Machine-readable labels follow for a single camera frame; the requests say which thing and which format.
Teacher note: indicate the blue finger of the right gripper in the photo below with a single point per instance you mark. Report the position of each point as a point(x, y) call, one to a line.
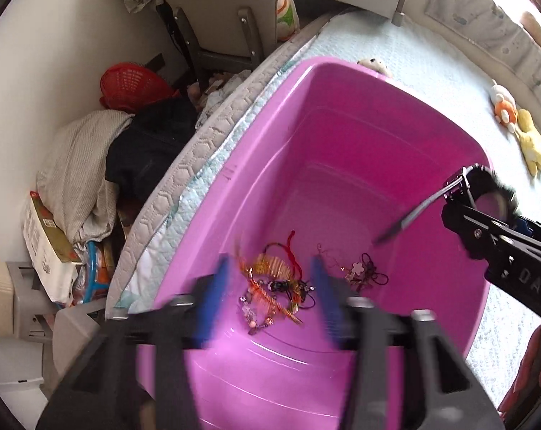
point(526, 227)
point(474, 229)

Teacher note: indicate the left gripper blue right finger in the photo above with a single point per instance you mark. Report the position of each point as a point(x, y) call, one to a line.
point(332, 312)

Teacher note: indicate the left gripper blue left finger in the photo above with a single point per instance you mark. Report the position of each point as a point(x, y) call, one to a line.
point(210, 298)

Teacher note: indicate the black digital wristwatch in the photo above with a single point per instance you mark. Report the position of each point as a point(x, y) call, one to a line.
point(465, 188)

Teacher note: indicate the yellow plush toy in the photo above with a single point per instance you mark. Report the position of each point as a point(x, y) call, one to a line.
point(530, 141)

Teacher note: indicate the red floral quilt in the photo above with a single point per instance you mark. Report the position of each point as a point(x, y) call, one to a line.
point(524, 374)

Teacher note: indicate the orange white plush toy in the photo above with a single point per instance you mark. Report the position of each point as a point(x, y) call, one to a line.
point(505, 111)

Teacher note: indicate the purple plastic bin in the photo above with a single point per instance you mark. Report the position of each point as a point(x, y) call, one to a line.
point(334, 158)

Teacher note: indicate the grey knitted garment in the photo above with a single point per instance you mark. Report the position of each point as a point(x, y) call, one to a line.
point(71, 180)

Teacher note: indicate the panda plush toy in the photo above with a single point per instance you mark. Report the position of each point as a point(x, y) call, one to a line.
point(374, 65)

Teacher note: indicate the patterned grey bed bumper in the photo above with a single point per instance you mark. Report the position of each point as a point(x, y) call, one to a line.
point(486, 25)

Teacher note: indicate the red plastic basket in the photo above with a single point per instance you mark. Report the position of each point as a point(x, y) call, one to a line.
point(130, 87)

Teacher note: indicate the grey chair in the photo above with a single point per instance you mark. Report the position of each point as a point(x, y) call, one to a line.
point(227, 35)

